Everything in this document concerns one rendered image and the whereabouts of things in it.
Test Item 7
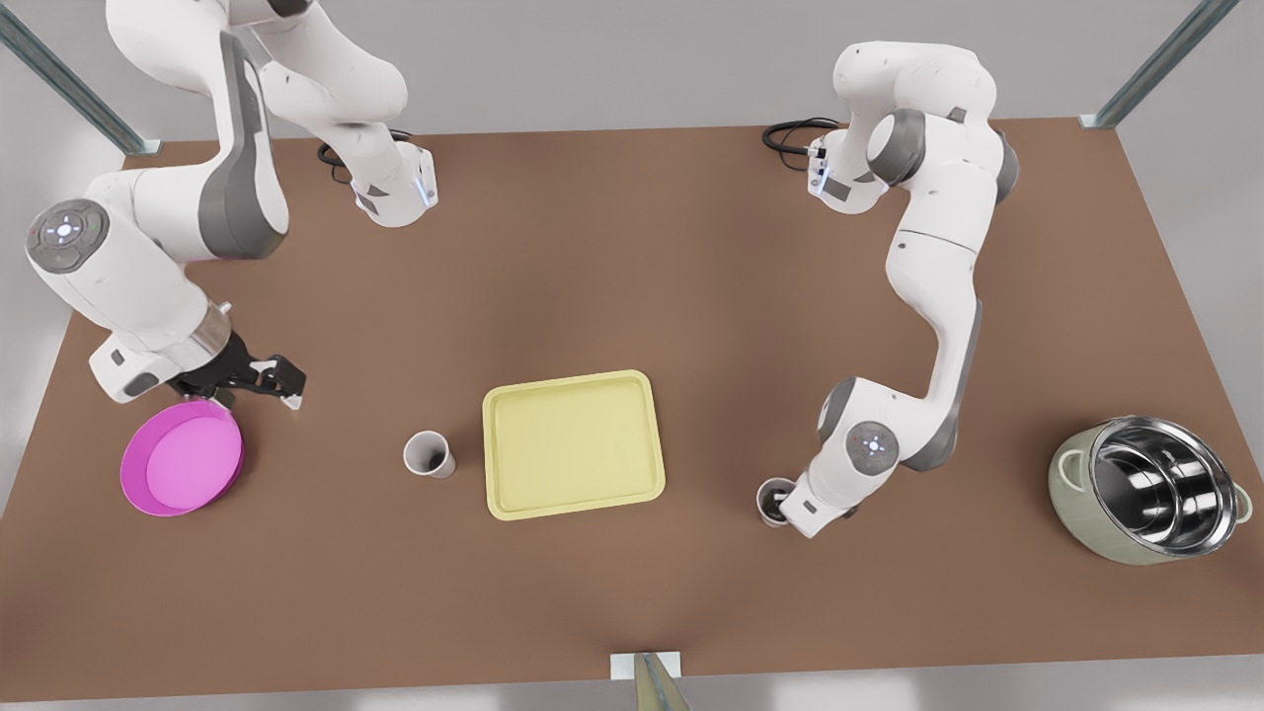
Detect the pink round plate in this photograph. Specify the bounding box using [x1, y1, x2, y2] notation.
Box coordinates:
[119, 399, 246, 517]

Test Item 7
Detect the green pot with steel inside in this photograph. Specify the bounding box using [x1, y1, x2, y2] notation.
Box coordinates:
[1048, 415, 1254, 567]

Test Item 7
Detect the black cable loop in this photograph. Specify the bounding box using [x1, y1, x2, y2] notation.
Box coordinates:
[317, 127, 416, 186]
[761, 118, 843, 175]

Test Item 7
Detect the silver frame post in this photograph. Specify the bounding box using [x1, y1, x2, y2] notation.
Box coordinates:
[609, 651, 692, 711]
[0, 8, 165, 157]
[1077, 0, 1241, 130]

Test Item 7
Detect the yellow rectangular tray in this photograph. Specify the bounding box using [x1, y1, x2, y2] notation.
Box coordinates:
[482, 369, 668, 521]

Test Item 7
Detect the white IKEA cup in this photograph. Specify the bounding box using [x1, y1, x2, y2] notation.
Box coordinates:
[756, 478, 797, 528]
[403, 431, 458, 480]

